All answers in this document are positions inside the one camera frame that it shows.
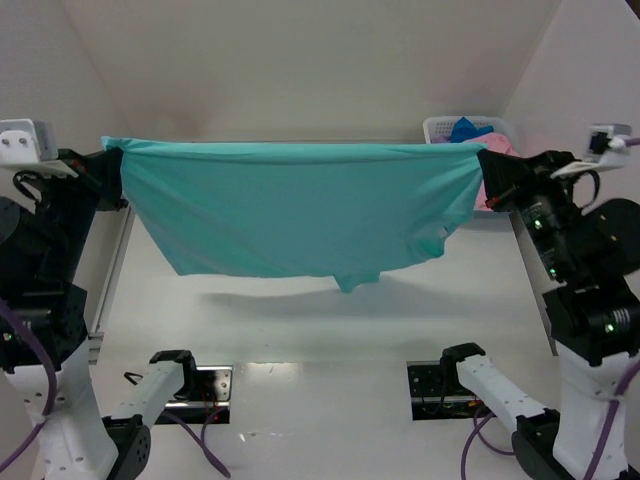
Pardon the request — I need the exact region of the teal t shirt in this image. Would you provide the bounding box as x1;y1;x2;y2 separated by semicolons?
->
102;137;482;293

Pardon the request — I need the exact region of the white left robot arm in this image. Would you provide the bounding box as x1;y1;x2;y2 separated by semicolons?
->
1;148;196;479

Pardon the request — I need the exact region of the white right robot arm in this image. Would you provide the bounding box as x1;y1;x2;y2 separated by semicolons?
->
440;150;639;479

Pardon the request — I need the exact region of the pink t shirt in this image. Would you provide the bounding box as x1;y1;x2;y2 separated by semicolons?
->
469;132;519;212

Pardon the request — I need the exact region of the blue t shirt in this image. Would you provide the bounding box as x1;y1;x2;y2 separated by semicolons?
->
449;117;494;143

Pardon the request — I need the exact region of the purple t shirt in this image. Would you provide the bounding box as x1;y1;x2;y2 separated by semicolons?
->
431;135;451;144

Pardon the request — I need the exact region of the white plastic laundry basket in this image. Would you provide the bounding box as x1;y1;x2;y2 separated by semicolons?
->
422;115;520;152

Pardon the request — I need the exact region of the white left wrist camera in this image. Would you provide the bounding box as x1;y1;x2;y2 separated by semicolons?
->
1;119;78;178

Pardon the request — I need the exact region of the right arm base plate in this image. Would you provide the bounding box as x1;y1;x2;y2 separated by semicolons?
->
407;361;489;421

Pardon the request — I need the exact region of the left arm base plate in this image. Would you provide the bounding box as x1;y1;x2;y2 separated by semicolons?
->
165;366;233;425

